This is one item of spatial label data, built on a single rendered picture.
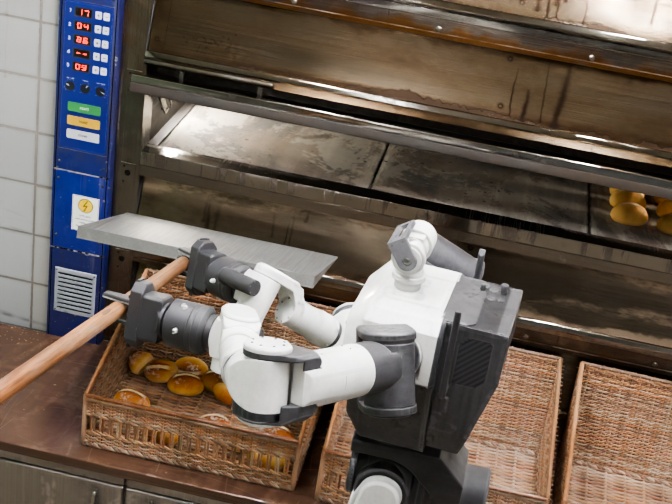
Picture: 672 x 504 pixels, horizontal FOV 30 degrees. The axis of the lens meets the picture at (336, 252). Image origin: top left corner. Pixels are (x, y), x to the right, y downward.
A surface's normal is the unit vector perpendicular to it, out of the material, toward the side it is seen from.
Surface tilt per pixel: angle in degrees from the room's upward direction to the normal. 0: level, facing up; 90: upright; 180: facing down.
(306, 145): 0
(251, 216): 70
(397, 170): 0
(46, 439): 0
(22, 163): 90
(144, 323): 76
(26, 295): 90
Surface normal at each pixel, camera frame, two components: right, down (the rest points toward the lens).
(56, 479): -0.18, 0.44
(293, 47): -0.13, 0.11
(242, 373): -0.59, 0.08
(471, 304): 0.13, -0.89
